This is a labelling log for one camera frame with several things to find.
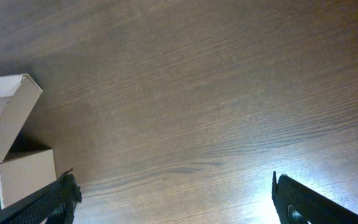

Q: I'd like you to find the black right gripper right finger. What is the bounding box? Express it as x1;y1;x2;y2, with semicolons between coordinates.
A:
272;172;358;224

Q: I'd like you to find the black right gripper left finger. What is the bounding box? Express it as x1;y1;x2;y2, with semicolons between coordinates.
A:
0;170;82;224

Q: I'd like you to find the open cardboard box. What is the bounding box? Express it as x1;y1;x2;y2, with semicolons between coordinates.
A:
0;74;57;209

